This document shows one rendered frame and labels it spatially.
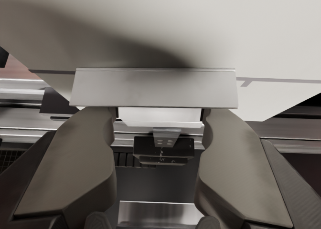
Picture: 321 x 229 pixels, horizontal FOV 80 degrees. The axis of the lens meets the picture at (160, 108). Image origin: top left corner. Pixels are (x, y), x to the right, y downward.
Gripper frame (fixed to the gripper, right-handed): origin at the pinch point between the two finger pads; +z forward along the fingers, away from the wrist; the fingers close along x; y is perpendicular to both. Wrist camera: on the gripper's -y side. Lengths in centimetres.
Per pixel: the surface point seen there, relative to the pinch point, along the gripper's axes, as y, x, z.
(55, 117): 6.6, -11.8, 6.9
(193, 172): 47, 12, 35
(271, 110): 2.4, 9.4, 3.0
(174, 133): 9.3, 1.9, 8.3
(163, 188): 51, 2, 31
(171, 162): 22.4, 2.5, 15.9
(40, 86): 3.1, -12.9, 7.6
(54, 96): 3.9, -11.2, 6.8
